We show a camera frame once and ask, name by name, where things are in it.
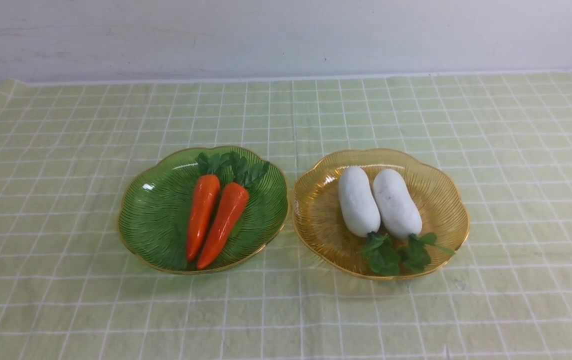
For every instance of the green checkered tablecloth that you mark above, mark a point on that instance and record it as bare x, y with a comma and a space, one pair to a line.
69, 290

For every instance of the green glass plate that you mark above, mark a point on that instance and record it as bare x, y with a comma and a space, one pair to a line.
154, 217

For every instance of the orange toy carrot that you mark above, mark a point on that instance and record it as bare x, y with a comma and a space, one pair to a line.
233, 201
205, 194

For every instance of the white toy radish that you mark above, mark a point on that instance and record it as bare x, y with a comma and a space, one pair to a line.
402, 219
362, 218

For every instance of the amber glass plate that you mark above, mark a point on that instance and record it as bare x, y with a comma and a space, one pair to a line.
319, 223

